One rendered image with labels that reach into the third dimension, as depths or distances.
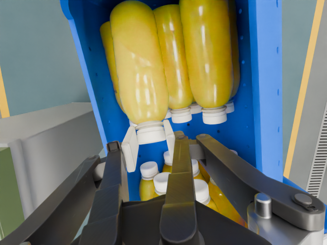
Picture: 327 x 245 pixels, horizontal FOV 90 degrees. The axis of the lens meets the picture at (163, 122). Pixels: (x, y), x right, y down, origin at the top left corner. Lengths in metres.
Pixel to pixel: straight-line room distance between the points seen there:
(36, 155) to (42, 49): 1.11
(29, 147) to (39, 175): 0.10
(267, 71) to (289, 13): 1.66
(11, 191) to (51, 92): 1.13
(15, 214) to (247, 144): 0.55
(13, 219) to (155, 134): 0.43
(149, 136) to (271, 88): 0.14
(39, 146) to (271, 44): 0.60
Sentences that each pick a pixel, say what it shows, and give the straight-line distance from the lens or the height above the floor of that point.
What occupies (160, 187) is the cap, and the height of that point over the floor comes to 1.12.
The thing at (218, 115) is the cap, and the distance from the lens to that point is 0.27.
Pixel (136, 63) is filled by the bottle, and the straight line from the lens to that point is 0.22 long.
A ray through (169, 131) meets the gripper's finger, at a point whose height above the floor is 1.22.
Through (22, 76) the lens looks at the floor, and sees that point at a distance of 1.68.
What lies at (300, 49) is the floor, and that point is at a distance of 1.88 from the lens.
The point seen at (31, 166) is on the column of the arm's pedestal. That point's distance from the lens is 0.60.
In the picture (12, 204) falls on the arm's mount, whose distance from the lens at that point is 0.54.
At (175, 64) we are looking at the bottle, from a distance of 0.28.
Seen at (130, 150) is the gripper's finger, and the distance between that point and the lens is 0.16.
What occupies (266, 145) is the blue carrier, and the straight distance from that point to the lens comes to 0.20.
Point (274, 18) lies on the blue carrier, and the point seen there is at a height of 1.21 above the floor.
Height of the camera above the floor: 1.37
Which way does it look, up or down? 77 degrees down
